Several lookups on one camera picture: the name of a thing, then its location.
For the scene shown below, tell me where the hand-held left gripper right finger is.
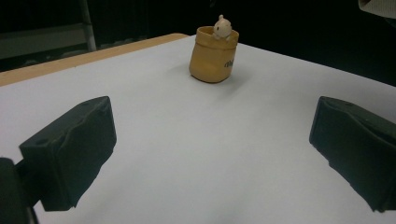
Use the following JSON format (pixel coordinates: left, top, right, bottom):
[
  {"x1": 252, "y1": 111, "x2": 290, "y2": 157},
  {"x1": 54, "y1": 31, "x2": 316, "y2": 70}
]
[{"x1": 308, "y1": 95, "x2": 396, "y2": 214}]

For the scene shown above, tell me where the white table cover sheet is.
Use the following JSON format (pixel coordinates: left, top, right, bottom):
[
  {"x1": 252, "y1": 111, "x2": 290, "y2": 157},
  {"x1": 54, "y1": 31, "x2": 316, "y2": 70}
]
[{"x1": 0, "y1": 35, "x2": 396, "y2": 224}]

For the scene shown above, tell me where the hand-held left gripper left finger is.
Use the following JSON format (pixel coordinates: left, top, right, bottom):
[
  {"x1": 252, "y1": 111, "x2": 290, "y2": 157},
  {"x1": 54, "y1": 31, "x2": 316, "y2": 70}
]
[{"x1": 19, "y1": 95, "x2": 118, "y2": 212}]

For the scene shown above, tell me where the grey metal post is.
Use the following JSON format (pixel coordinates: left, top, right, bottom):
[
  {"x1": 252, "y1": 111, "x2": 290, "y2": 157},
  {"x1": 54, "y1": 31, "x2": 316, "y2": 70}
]
[{"x1": 78, "y1": 0, "x2": 98, "y2": 52}]

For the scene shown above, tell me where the grey panel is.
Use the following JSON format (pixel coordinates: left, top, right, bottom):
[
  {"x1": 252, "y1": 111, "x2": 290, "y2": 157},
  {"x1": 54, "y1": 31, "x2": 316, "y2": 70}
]
[{"x1": 0, "y1": 23, "x2": 89, "y2": 61}]

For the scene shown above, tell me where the yellow bag-shaped pen holder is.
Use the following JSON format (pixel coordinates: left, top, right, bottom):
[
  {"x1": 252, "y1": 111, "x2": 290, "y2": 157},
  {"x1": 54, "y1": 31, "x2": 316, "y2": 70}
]
[{"x1": 189, "y1": 14, "x2": 240, "y2": 84}]

